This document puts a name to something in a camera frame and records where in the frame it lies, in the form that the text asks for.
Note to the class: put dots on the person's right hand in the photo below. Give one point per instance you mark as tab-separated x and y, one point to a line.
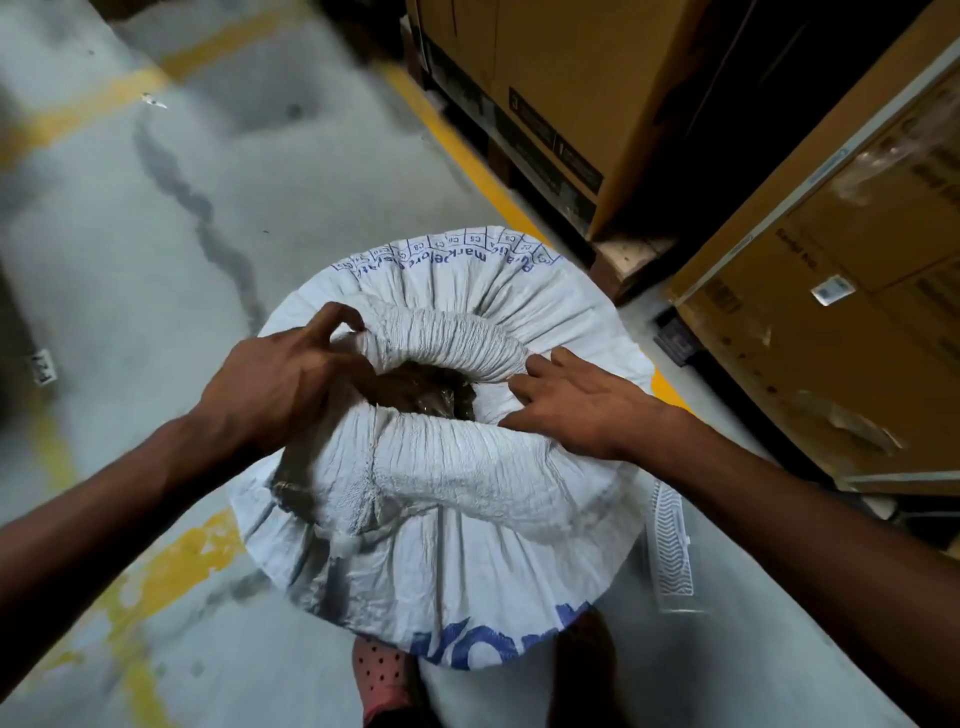
592	412

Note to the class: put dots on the person's left hand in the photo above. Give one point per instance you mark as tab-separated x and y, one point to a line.
277	390

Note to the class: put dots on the pile of clear plastic packets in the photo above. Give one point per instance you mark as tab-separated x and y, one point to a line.
420	390

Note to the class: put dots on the clear ridged plastic tray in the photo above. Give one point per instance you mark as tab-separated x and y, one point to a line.
670	547

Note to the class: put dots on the white woven sack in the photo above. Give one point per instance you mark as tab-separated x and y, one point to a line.
465	570

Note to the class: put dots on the person's left forearm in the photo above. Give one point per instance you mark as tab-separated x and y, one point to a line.
90	525

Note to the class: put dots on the person's right forearm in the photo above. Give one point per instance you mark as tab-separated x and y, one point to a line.
810	525

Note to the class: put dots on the black pallet foot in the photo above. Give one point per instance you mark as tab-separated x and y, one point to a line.
676	339

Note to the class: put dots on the wooden pallet block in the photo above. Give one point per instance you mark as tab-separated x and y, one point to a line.
630	266

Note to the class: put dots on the white floor marker sticker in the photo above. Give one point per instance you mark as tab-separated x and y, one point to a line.
43	367

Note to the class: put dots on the plastic-wrapped brown cardboard box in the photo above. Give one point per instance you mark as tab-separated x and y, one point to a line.
825	375

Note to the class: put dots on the white label sticker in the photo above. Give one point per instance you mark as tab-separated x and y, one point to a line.
833	290

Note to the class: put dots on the pink left clog shoe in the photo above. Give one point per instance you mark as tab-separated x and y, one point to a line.
381	675

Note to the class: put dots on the white paper scrap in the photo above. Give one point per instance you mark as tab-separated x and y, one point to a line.
154	100

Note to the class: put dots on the tall brown cardboard box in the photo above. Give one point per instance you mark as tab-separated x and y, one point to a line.
555	75

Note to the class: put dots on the dark rack post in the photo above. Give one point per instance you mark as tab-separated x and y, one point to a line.
13	337

